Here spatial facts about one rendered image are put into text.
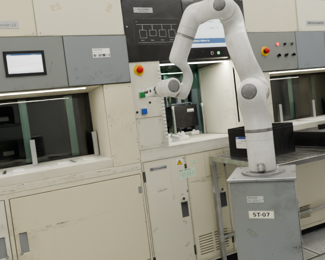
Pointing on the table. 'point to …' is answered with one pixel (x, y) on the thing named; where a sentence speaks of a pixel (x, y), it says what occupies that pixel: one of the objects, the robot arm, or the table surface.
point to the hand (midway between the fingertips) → (149, 92)
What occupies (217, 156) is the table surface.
